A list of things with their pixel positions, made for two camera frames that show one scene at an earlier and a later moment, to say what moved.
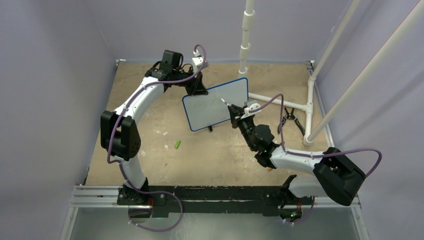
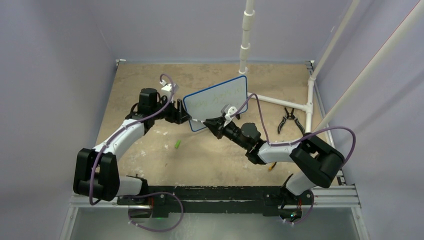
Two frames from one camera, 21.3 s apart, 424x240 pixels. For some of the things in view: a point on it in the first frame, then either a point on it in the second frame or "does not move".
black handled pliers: x=290 y=116 does not move
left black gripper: x=196 y=87 to x=176 y=116
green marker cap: x=177 y=144 does not move
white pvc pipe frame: x=248 y=16 does not move
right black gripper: x=236 y=111 to x=216 y=126
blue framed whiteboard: x=200 y=111 does not move
